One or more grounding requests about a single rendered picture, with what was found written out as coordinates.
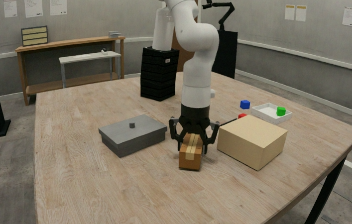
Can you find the green block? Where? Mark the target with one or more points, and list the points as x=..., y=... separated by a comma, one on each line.
x=280, y=111

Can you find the brown cardboard box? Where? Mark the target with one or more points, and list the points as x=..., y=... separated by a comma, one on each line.
x=190, y=152

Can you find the blue block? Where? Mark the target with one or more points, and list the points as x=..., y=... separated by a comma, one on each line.
x=245, y=104

